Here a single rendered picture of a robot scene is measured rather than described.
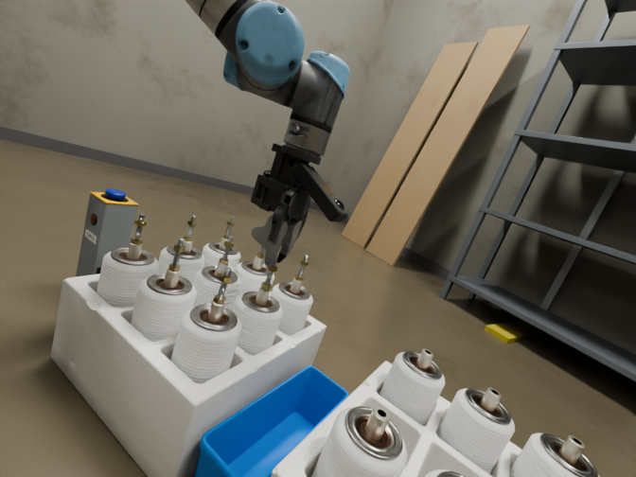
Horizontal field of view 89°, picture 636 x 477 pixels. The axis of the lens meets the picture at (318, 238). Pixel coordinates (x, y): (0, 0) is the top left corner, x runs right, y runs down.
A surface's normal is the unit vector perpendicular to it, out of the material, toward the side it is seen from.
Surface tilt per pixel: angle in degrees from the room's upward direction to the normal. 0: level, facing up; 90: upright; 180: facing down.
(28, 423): 0
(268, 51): 90
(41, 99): 90
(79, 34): 90
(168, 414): 90
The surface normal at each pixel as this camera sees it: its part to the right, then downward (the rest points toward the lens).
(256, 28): 0.22, 0.31
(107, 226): 0.81, 0.40
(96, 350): -0.49, 0.04
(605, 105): -0.76, -0.11
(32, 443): 0.32, -0.92
